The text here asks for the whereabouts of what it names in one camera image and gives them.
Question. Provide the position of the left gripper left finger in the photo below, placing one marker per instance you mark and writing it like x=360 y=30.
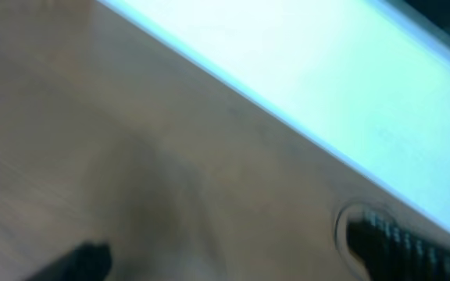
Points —
x=87 y=262

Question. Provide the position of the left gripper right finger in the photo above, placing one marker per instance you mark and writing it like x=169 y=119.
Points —
x=389 y=252

